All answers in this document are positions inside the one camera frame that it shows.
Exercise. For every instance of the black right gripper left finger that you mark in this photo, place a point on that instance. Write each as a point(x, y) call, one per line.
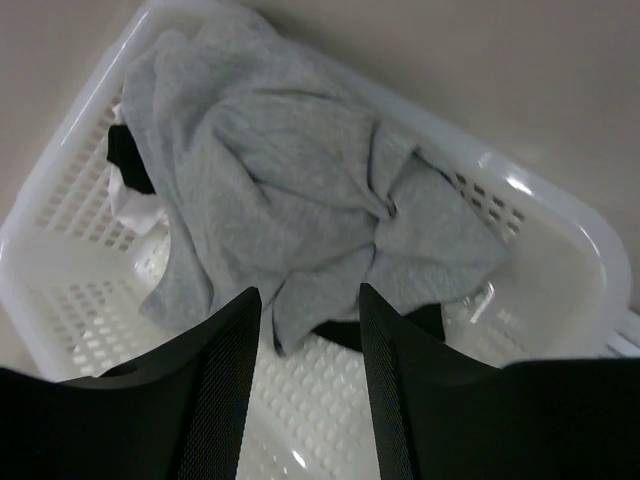
point(176, 412)

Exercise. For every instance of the white tank top in basket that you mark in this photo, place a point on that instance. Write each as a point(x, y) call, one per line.
point(137, 212)

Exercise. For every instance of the grey tank top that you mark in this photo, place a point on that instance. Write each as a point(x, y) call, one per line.
point(274, 177)

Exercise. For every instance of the black tank top in basket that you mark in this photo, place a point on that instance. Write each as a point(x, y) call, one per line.
point(122, 152)

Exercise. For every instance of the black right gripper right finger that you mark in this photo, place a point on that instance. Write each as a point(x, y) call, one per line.
point(439, 414)

